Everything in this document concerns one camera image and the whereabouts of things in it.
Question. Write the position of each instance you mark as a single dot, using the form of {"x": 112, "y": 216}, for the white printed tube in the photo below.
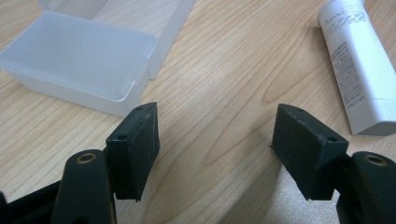
{"x": 358, "y": 62}

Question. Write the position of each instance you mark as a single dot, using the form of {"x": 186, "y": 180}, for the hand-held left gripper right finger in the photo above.
{"x": 305, "y": 146}

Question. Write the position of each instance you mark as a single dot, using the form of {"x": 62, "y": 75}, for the translucent plastic box with lid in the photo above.
{"x": 77, "y": 59}

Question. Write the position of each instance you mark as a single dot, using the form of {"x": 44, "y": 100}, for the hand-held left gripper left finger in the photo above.
{"x": 134, "y": 149}

